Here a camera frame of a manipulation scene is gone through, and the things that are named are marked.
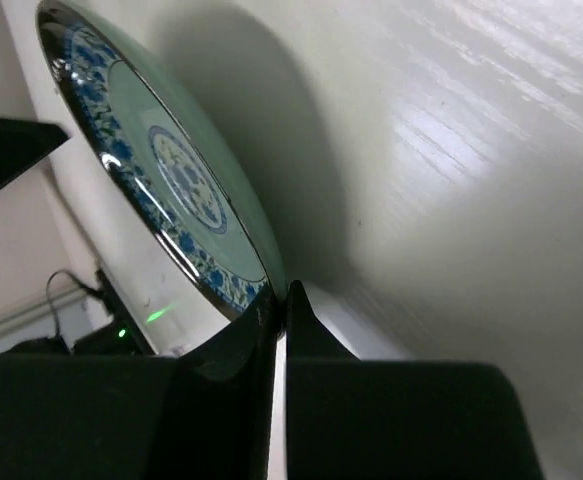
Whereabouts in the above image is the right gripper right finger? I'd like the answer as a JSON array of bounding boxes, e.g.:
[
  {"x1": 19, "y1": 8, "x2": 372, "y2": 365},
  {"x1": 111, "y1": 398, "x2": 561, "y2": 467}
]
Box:
[{"x1": 285, "y1": 281, "x2": 543, "y2": 480}]

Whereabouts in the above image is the blue floral green dish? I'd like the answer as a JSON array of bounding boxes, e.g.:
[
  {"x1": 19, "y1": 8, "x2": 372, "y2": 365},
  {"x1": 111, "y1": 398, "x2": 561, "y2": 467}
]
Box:
[{"x1": 36, "y1": 1, "x2": 286, "y2": 319}]

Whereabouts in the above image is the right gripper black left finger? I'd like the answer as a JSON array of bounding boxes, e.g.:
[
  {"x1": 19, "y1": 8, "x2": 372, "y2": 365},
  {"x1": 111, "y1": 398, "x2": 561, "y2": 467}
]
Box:
[{"x1": 0, "y1": 288, "x2": 276, "y2": 479}]

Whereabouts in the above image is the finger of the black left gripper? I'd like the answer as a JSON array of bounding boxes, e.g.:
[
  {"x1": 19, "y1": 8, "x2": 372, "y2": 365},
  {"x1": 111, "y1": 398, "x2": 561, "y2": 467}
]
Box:
[{"x1": 0, "y1": 117, "x2": 70, "y2": 190}]

